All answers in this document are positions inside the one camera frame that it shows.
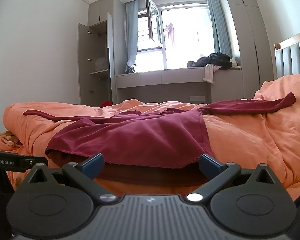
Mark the purple hanging garment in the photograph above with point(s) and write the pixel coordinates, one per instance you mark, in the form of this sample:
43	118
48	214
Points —
170	33

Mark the closed grey wardrobe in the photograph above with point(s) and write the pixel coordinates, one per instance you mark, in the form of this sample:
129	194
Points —
250	42

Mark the open grey wardrobe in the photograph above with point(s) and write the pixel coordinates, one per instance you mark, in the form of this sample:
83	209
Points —
97	55

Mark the maroon long-sleeve shirt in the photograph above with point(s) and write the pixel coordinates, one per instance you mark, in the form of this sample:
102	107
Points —
140	135

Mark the orange floral bed sheet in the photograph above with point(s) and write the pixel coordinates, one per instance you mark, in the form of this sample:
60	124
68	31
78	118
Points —
8	141

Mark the pile of dark clothes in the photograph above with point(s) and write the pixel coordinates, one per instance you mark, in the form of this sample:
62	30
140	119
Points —
215	60

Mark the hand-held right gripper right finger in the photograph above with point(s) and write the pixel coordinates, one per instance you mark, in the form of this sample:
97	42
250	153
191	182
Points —
211	165

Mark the window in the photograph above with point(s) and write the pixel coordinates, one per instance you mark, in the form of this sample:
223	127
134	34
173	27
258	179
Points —
182	37

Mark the grey padded headboard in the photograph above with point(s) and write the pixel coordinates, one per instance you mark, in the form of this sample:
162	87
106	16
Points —
293	57

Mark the orange blanket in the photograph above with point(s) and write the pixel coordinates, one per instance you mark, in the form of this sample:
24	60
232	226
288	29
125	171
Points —
252	142

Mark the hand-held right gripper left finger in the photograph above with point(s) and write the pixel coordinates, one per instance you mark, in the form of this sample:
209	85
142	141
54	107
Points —
93	166

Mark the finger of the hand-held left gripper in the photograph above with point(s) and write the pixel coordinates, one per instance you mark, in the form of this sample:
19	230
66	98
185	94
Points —
37	162

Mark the grey window bench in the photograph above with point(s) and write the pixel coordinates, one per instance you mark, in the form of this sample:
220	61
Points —
165	78

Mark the folded white bedding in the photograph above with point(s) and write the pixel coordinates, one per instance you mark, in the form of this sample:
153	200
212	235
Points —
101	64

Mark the blue-grey curtain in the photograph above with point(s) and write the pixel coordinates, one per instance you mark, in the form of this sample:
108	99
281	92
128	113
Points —
132	35
218	25

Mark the white cloth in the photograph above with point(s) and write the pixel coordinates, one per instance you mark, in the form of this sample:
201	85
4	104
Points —
210	73

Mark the white wall socket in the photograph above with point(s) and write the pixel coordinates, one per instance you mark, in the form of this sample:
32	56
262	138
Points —
197	98

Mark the red object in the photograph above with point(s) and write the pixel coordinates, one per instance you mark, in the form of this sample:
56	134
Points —
106	104

